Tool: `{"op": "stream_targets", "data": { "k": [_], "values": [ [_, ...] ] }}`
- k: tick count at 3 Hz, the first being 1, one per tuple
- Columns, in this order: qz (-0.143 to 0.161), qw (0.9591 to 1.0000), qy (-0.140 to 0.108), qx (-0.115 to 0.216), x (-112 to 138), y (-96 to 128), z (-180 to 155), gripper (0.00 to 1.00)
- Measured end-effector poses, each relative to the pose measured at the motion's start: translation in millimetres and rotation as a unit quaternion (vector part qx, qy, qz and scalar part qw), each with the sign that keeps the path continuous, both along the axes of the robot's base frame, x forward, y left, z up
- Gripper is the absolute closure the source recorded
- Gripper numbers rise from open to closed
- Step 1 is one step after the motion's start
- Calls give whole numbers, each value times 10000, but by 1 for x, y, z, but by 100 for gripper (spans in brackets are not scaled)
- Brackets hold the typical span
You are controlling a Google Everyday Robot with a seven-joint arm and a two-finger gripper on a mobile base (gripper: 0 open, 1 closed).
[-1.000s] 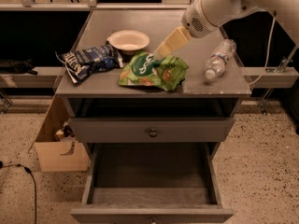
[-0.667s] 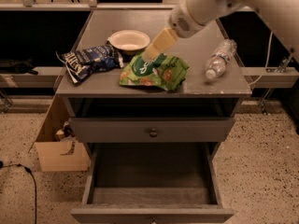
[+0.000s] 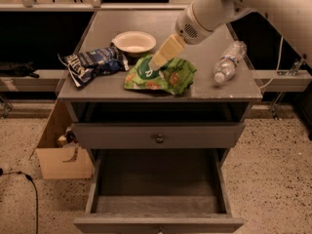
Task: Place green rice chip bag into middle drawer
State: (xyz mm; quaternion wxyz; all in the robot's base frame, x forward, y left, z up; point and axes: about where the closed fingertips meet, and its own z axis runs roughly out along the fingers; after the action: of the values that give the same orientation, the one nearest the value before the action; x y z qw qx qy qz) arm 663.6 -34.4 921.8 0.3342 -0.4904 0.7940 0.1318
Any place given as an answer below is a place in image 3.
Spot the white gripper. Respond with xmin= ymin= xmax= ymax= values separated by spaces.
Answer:
xmin=148 ymin=4 xmax=214 ymax=71

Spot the green rice chip bag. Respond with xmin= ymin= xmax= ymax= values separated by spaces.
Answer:
xmin=124 ymin=54 xmax=197 ymax=96

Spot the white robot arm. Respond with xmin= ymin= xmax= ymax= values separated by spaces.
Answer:
xmin=149 ymin=0 xmax=312 ymax=70

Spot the grey drawer cabinet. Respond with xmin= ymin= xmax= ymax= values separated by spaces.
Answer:
xmin=58 ymin=25 xmax=262 ymax=161

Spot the blue chip bag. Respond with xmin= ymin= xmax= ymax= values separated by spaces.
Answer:
xmin=58 ymin=45 xmax=129 ymax=88

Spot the grey upper drawer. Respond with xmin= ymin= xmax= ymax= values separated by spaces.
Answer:
xmin=72 ymin=123 xmax=245 ymax=149

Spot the grey open middle drawer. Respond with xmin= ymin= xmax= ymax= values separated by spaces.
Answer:
xmin=74 ymin=149 xmax=244 ymax=234

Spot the white paper bowl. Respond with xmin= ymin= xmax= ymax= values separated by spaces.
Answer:
xmin=111 ymin=31 xmax=156 ymax=57

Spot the clear plastic water bottle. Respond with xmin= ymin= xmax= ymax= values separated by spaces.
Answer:
xmin=214 ymin=41 xmax=247 ymax=84

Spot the black object on ledge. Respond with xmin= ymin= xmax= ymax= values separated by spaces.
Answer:
xmin=0 ymin=61 xmax=39 ymax=78

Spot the cardboard box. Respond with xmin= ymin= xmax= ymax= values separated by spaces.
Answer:
xmin=35 ymin=100 xmax=94 ymax=179

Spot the white hanging cable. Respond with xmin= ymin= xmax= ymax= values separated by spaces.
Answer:
xmin=258 ymin=36 xmax=285 ymax=91

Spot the black floor cable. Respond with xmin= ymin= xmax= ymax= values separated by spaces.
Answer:
xmin=0 ymin=168 xmax=40 ymax=234

